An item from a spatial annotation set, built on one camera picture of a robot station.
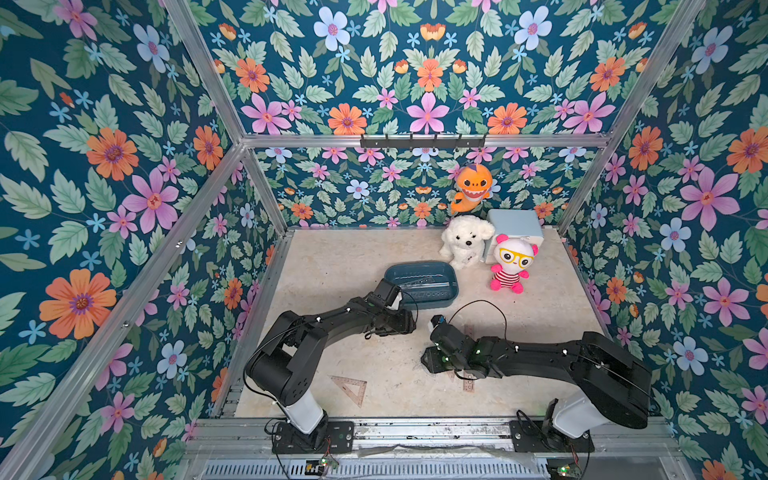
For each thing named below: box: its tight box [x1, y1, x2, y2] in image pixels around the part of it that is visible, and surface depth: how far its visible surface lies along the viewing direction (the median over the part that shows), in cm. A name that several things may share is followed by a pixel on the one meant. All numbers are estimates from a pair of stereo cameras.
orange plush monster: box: [451, 164, 493, 215], surface depth 100 cm
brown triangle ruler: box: [330, 376, 367, 408], surface depth 84 cm
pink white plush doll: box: [490, 234, 539, 294], surface depth 97 cm
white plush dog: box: [440, 215, 495, 270], surface depth 98 cm
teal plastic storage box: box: [384, 260, 459, 310], surface depth 104 cm
